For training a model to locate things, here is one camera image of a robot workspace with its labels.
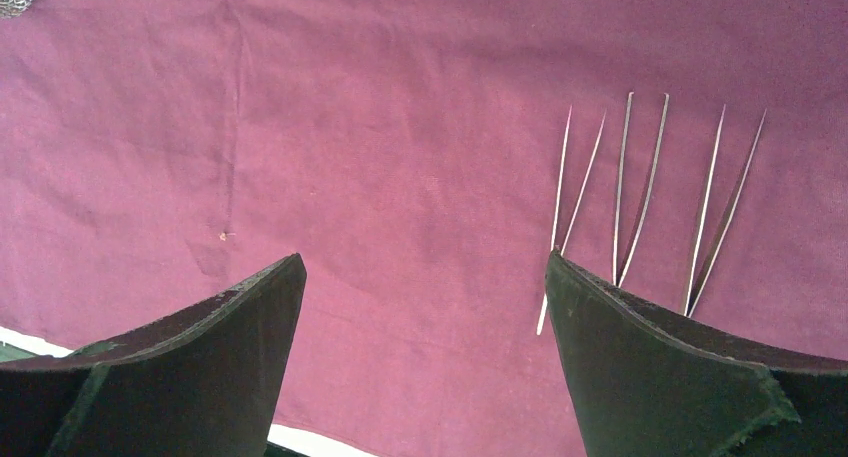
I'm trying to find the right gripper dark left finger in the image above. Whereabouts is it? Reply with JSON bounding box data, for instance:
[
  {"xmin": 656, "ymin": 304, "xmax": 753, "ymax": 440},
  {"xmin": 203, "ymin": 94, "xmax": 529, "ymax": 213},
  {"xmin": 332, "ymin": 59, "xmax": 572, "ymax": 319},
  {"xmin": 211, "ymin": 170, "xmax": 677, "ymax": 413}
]
[{"xmin": 1, "ymin": 254, "xmax": 307, "ymax": 456}]

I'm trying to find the magenta surgical wrap cloth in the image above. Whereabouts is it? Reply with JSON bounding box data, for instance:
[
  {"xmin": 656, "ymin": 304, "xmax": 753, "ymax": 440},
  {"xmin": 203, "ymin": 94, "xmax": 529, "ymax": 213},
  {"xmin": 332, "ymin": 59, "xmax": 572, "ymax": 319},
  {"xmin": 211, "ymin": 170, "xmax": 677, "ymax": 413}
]
[{"xmin": 1, "ymin": 0, "xmax": 847, "ymax": 456}]

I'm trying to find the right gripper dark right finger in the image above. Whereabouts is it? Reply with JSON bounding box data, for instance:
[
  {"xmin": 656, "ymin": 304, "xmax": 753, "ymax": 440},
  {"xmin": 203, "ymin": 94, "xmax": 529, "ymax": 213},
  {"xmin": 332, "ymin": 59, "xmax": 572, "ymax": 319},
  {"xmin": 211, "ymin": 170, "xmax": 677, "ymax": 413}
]
[{"xmin": 545, "ymin": 252, "xmax": 847, "ymax": 456}]

